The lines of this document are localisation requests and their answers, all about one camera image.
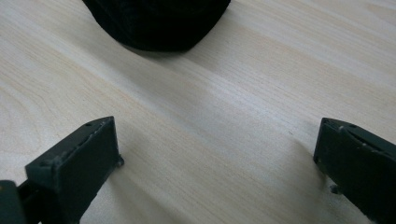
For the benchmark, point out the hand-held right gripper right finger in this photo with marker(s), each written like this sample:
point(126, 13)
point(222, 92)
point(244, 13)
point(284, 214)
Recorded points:
point(358, 165)

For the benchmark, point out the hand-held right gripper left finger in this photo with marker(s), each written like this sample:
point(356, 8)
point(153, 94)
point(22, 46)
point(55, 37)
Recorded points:
point(77, 168)

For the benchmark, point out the black round object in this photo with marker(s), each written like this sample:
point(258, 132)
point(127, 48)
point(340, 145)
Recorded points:
point(157, 23)

